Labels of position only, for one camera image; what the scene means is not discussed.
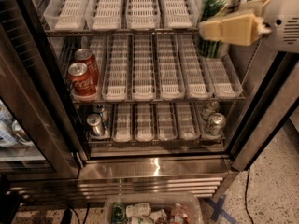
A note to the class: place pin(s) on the silver green can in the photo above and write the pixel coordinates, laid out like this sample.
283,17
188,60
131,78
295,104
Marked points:
215,124
209,109

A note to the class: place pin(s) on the front silver green can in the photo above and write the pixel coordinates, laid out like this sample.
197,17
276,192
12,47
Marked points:
215,124

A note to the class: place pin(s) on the rear silver green can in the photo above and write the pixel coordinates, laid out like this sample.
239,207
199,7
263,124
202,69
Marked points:
209,109

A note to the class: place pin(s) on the middle shelf tray far right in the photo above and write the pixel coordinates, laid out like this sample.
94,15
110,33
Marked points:
224,77

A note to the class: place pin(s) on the stainless steel fridge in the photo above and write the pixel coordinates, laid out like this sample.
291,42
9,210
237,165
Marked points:
202,167

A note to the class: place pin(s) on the glass fridge door left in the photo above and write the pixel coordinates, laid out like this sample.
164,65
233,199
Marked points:
33,91

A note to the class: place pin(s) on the green bottle in bin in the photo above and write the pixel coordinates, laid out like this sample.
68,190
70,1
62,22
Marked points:
118,214

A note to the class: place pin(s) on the silver blue can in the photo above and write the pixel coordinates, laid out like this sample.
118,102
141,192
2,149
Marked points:
95,122
102,112

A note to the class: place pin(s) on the blue tape cross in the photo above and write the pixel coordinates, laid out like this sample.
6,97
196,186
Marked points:
218,210

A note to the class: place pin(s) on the top shelf tray far left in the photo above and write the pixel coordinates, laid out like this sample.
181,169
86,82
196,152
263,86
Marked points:
66,15

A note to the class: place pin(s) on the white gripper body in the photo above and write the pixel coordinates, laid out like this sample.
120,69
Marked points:
282,19

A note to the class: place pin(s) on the front red cola can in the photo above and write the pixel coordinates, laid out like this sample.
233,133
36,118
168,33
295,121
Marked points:
81,79

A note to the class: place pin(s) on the clear plastic bin on floor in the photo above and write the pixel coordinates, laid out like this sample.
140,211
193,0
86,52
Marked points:
161,205

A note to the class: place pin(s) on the rear silver blue can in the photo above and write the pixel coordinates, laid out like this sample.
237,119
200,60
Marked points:
102,112

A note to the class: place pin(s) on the middle shelf tray with colas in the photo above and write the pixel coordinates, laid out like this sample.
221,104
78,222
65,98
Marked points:
97,45

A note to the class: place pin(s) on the fridge door right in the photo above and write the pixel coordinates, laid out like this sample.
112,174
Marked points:
278,101

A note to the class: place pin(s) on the white carton in bin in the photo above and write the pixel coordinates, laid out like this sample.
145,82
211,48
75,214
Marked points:
138,210

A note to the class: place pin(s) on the green soda can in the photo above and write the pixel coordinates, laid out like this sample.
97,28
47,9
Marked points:
211,9

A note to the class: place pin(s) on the red bottle in bin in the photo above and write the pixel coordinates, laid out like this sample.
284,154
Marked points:
178,215

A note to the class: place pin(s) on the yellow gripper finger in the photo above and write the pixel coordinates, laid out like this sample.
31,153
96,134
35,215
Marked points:
255,6
238,28

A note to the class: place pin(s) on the red cola can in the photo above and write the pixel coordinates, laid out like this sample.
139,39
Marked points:
81,79
87,57

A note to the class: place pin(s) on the rear red cola can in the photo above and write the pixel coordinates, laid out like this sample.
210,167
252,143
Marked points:
87,57

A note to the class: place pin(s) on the front silver blue can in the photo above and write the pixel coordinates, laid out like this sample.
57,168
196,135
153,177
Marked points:
95,122

